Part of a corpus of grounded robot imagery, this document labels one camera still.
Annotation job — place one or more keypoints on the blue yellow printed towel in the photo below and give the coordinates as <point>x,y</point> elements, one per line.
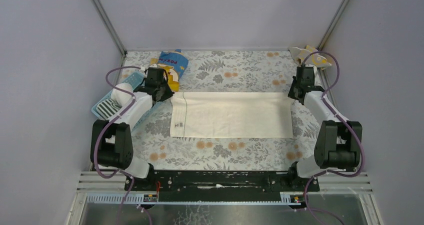
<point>174,63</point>

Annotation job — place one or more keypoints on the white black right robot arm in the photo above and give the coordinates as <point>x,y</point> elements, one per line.
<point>338,148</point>

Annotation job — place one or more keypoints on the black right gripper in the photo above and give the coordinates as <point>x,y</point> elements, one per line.
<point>295,93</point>

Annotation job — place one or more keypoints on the grey yellow patterned towel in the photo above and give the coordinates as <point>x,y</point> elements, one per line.
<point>304,56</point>

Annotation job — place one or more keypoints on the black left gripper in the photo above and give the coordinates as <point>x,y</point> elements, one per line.
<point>162,93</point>

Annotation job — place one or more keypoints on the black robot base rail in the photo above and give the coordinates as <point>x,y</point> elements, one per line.
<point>221,186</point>

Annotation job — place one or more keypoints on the black white striped rolled towel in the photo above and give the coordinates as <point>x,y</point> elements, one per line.
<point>107,108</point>

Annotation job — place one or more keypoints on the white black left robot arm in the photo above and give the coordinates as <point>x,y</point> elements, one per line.
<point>111,139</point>

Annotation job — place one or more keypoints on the cream terry towel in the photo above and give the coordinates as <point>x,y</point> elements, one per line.
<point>231,115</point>

